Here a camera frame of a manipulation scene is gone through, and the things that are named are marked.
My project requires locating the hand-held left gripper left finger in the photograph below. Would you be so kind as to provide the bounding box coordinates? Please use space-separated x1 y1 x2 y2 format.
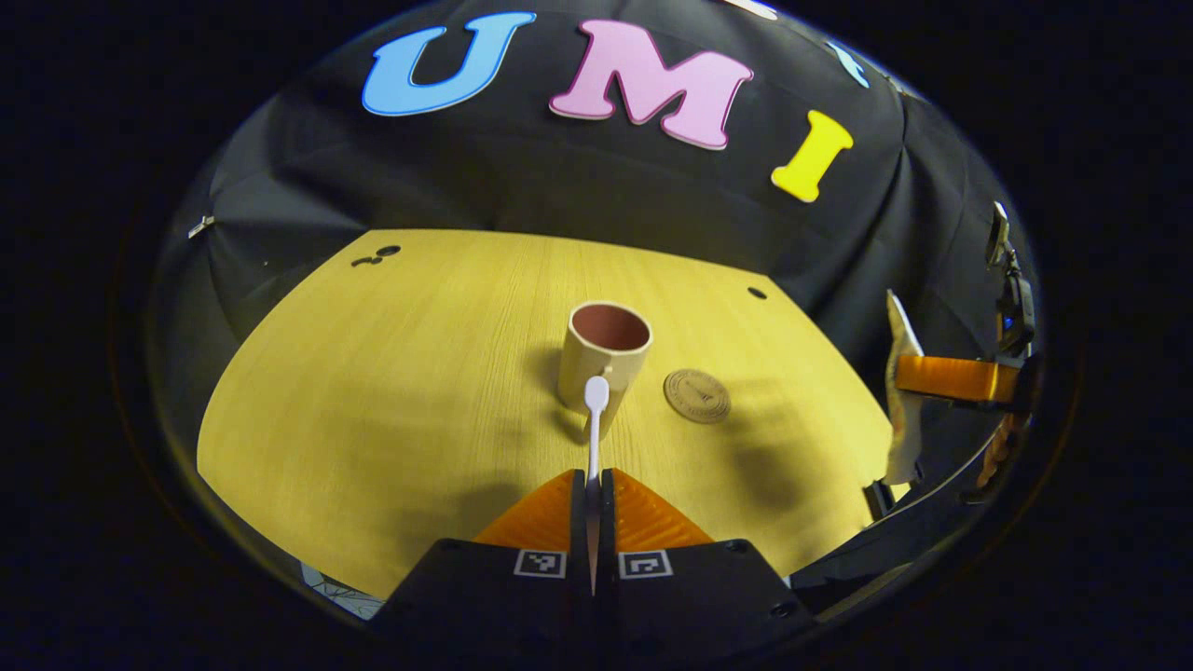
373 469 594 646

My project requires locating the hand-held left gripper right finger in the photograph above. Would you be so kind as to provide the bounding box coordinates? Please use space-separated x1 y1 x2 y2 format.
599 468 817 653

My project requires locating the white toothpaste tube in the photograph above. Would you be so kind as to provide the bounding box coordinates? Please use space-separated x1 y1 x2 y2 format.
884 289 926 486

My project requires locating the round brown coaster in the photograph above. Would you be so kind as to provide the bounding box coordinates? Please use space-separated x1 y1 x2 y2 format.
663 368 733 426

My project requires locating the white toothbrush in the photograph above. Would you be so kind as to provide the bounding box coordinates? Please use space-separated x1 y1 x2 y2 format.
583 376 610 597

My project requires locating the beige cup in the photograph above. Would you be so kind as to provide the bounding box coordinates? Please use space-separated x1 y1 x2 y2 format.
557 301 653 439

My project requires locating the black backdrop cloth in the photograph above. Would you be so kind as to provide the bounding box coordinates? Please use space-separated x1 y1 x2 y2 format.
149 0 1040 523

